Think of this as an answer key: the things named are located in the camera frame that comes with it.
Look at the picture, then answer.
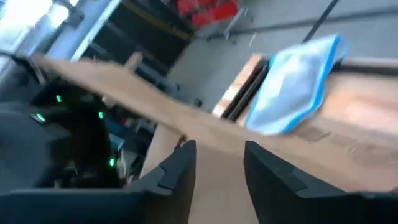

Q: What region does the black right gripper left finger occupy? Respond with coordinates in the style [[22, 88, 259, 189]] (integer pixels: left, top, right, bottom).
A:
[[0, 139, 197, 224]]

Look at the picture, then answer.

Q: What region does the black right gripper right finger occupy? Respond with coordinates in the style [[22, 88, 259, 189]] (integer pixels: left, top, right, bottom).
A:
[[243, 140, 398, 224]]

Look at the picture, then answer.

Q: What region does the brown cardboard shipping box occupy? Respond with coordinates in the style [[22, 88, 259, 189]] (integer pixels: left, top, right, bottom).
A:
[[32, 54, 398, 224]]

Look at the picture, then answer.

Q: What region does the blue and white bubble mailer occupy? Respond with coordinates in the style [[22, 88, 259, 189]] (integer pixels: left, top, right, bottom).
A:
[[244, 33, 349, 136]]

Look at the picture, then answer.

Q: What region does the red storage bin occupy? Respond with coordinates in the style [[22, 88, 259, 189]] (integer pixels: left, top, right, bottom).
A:
[[175, 0, 239, 29]]

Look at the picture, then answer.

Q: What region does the black table edge frame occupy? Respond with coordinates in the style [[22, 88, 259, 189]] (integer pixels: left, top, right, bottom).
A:
[[220, 57, 398, 123]]

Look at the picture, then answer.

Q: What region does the black slanted frame strut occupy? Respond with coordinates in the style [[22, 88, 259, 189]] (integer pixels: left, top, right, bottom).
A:
[[302, 0, 340, 44]]

